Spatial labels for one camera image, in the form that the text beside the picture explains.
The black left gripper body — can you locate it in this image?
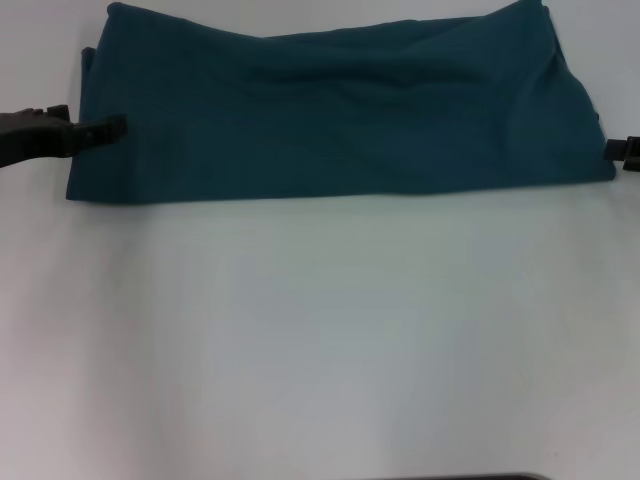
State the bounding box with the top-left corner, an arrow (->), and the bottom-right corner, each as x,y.
0,103 -> 77,170

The teal printed t-shirt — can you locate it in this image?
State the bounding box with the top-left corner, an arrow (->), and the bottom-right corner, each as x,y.
65,0 -> 619,204

